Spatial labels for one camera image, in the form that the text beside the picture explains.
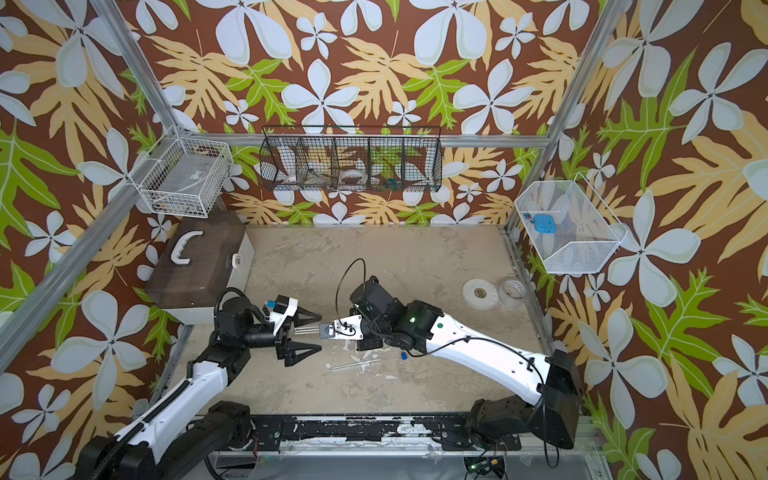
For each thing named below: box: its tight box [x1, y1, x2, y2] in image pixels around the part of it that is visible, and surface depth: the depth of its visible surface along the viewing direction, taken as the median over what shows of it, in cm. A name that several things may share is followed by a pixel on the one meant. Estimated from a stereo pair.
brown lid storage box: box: [145, 210, 254, 325], surface depth 90 cm
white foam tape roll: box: [462, 278, 499, 311], surface depth 101 cm
